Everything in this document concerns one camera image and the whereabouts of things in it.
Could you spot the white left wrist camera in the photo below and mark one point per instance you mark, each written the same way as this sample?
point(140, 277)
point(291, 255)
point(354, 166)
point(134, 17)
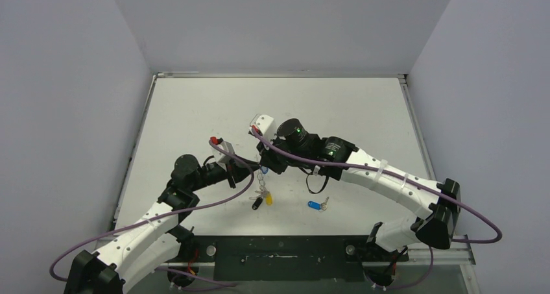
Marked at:
point(222, 151)

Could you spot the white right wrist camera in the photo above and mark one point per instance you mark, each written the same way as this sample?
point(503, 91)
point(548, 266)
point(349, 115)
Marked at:
point(264, 125)

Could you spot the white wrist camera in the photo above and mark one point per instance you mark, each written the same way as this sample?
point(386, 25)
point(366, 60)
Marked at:
point(264, 125)
point(222, 151)

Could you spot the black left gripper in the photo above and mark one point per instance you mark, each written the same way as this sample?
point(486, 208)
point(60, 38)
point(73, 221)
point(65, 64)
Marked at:
point(238, 171)

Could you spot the silver key on blue tag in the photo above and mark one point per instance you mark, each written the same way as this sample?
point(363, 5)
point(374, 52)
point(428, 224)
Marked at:
point(323, 206)

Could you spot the black key tag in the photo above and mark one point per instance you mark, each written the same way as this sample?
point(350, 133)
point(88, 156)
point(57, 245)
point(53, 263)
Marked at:
point(257, 203)

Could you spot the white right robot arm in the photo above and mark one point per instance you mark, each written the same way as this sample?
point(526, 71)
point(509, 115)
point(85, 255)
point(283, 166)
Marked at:
point(433, 205)

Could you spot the aluminium frame rail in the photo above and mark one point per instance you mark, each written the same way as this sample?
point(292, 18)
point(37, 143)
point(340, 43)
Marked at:
point(457, 254)

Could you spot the solid blue key tag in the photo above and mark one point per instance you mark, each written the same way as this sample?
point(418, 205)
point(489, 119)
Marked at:
point(314, 205)

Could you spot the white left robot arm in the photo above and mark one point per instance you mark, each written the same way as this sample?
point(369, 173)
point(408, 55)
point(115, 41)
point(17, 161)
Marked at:
point(158, 236)

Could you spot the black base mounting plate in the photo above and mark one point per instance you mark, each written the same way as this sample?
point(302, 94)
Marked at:
point(290, 258)

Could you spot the perforated metal key plate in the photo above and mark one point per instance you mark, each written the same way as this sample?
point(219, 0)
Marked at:
point(262, 190)

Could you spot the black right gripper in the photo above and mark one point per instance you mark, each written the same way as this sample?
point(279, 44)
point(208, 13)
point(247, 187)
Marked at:
point(266, 156)

